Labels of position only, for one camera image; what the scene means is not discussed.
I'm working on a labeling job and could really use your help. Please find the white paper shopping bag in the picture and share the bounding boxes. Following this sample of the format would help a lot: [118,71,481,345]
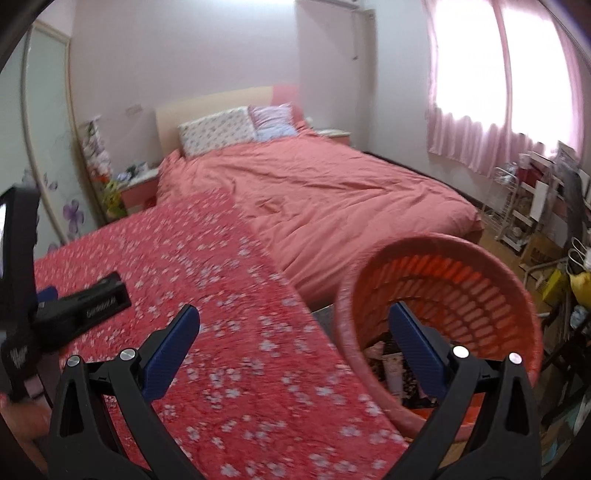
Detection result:
[566,237,591,273]

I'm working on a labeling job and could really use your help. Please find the person's left hand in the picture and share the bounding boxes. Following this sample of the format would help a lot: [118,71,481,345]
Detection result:
[0,370,52,457]

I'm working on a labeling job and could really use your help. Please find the cardboard box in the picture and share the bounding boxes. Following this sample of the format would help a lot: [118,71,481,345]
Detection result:
[519,231,555,273]

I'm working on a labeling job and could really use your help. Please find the white floral pillow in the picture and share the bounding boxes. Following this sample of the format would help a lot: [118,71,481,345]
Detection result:
[178,106,257,158]

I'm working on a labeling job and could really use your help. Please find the red floral blanket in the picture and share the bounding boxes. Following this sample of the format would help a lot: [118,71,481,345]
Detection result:
[32,187,411,480]

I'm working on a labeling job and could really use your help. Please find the black floral scrunchie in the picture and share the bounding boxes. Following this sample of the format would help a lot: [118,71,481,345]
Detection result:
[401,364,437,409]

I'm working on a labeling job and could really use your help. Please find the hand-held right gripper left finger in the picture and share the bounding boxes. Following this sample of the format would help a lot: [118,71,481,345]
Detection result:
[46,304,206,480]

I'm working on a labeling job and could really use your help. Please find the wardrobe with purple flowers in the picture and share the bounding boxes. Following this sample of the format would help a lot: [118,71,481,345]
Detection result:
[0,21,107,259]

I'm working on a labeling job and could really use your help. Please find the salmon duvet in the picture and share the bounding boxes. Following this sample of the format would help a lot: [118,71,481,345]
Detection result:
[157,121,483,305]

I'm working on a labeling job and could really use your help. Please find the white wire rack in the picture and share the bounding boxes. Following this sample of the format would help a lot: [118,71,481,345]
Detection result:
[482,159,555,252]

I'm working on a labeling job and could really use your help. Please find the pink striped pillow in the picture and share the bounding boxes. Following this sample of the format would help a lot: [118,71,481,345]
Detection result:
[248,104,298,141]

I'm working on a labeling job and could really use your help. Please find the wooden bedside table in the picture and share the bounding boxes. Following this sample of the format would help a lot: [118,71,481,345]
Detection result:
[316,127,352,147]

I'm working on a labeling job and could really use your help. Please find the cream and pink headboard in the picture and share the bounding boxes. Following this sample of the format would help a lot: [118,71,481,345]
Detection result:
[154,84,301,162]

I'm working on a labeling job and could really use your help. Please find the pink nightstand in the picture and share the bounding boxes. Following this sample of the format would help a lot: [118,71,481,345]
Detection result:
[119,166,160,215]

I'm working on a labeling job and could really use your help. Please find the yellow box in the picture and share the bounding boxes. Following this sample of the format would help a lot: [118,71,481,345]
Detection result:
[540,268,566,303]

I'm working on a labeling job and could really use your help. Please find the yellow bag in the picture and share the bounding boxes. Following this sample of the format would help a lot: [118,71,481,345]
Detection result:
[569,271,591,315]

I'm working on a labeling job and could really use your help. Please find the pink curtain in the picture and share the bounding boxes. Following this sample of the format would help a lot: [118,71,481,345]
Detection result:
[422,0,591,178]

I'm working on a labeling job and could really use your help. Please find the orange plastic basket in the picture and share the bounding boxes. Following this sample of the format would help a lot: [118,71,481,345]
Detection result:
[335,233,544,444]

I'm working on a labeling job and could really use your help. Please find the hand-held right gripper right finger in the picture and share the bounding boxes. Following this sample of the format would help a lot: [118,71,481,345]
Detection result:
[385,301,543,480]

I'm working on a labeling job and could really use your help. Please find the clear tube of plush toys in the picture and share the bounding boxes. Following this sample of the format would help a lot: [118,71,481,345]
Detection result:
[78,117,127,224]

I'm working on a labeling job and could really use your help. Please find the pale squeeze tube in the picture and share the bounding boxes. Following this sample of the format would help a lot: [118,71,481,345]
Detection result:
[385,351,409,395]

